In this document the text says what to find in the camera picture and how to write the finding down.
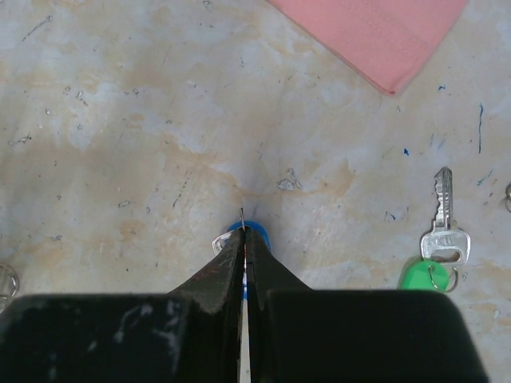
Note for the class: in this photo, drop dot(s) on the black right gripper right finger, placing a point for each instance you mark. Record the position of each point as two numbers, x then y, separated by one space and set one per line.
298 334

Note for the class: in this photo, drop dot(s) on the silver key on green tag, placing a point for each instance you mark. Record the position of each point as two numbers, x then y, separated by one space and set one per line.
445 242

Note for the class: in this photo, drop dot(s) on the silver keys on yellow tag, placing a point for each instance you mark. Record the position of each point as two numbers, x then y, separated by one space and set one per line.
507 200

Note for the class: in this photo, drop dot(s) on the pink cloth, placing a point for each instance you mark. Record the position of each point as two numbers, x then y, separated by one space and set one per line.
386 42

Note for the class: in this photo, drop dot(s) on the black-headed key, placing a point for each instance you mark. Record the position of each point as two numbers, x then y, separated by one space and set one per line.
220 241

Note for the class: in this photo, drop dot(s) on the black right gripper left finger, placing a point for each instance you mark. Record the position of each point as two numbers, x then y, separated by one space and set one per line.
190 334

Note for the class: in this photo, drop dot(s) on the green key tag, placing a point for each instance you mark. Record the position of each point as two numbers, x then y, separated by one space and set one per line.
425 275

